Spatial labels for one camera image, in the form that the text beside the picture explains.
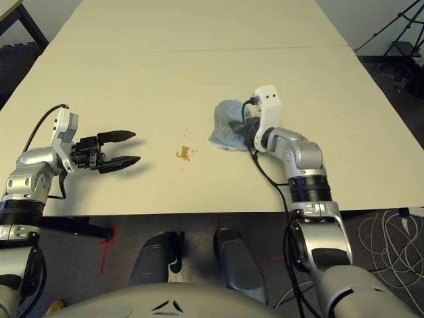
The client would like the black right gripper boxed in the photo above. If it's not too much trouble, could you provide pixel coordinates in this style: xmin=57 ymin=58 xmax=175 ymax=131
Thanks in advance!
xmin=227 ymin=115 xmax=262 ymax=144

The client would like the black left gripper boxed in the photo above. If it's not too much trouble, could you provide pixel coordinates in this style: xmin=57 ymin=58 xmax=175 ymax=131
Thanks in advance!
xmin=69 ymin=130 xmax=142 ymax=176

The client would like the blue terry rag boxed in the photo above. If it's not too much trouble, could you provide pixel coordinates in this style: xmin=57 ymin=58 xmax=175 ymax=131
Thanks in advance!
xmin=207 ymin=99 xmax=256 ymax=153

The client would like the black table foot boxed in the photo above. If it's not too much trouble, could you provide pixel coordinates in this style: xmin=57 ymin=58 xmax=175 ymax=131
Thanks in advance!
xmin=41 ymin=217 xmax=115 ymax=241

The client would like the grey left robot leg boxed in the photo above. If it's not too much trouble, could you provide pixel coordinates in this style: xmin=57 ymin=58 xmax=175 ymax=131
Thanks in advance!
xmin=127 ymin=231 xmax=185 ymax=288

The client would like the grey robot leg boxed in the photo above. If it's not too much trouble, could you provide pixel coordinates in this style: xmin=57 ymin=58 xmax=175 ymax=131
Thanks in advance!
xmin=213 ymin=228 xmax=268 ymax=304
xmin=127 ymin=231 xmax=185 ymax=288

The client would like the black foam puzzle mat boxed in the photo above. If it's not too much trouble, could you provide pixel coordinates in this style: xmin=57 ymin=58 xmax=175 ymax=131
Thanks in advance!
xmin=0 ymin=42 xmax=46 ymax=107

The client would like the grey right robot leg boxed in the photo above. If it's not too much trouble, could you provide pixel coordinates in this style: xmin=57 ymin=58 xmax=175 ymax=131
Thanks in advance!
xmin=213 ymin=228 xmax=268 ymax=304

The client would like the black-framed side table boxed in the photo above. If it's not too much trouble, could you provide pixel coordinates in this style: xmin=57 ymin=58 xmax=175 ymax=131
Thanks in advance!
xmin=0 ymin=0 xmax=49 ymax=54

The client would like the grey robot torso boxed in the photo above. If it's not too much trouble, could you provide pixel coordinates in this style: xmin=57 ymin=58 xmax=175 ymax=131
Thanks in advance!
xmin=41 ymin=281 xmax=276 ymax=318

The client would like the small yellow object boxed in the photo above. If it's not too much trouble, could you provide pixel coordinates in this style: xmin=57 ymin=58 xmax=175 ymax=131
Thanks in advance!
xmin=48 ymin=299 xmax=66 ymax=314

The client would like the black tripod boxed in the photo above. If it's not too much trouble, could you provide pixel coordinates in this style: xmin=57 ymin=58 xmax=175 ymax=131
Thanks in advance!
xmin=354 ymin=0 xmax=424 ymax=52

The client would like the black step stool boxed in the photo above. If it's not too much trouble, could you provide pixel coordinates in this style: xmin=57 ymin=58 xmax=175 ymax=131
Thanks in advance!
xmin=384 ymin=41 xmax=421 ymax=59

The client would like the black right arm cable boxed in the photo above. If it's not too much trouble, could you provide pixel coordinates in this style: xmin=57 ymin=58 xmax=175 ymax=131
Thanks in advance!
xmin=240 ymin=97 xmax=319 ymax=318

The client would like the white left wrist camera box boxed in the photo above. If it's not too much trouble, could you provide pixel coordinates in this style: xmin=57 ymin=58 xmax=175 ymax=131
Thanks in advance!
xmin=51 ymin=107 xmax=80 ymax=175

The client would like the white floor cable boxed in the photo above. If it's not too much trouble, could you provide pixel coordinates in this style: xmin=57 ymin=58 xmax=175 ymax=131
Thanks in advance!
xmin=274 ymin=207 xmax=424 ymax=311

